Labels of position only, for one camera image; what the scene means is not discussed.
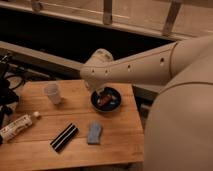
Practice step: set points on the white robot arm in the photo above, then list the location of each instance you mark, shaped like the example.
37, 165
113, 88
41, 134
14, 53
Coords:
179, 129

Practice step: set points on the black round plate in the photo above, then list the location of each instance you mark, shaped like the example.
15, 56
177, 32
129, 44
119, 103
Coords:
112, 105

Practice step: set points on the brown item on plate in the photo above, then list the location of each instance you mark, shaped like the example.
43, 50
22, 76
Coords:
106, 99

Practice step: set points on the blue sponge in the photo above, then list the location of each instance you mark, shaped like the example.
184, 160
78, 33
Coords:
94, 134

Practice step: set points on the translucent plastic cup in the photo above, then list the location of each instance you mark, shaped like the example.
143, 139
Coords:
52, 91

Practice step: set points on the black white striped block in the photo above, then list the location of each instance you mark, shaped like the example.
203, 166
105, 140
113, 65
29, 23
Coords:
64, 137

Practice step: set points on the white plastic bottle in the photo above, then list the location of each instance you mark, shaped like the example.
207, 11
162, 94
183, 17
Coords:
14, 128

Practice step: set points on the black equipment with cables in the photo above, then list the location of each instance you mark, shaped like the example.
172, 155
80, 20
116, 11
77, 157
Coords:
7, 94

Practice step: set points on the metal window frame rail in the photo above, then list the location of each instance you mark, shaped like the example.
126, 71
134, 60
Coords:
174, 19

